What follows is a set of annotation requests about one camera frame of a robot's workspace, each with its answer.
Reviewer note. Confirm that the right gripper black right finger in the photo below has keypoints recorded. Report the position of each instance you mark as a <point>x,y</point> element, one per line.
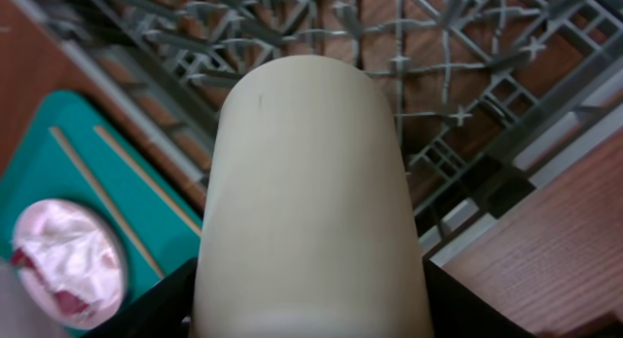
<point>457,312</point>

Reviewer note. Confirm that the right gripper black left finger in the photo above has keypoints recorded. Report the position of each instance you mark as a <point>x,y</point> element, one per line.
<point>162,312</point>

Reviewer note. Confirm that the red snack wrapper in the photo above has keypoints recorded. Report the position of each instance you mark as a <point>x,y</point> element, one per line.
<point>68,303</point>

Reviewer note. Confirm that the white napkin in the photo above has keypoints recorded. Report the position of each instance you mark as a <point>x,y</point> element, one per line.
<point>71,251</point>

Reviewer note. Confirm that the white cup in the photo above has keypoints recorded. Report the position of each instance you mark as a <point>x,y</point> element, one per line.
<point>308,228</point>

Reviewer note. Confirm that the grey dishwasher rack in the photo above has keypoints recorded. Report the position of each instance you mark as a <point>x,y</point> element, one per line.
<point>491,99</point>

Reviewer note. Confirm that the white round plate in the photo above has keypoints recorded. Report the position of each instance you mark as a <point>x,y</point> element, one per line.
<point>46,302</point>

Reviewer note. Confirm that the right wooden chopstick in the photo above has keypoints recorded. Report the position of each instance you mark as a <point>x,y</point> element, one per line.
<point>147,178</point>

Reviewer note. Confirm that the wooden chopstick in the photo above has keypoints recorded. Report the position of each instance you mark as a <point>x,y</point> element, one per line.
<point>147,178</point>
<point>79,163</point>

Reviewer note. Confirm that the left wooden chopstick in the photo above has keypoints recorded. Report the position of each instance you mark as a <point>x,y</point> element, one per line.
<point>79,163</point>

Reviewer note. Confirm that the teal serving tray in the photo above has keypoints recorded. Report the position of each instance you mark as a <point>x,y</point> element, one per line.
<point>40,169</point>

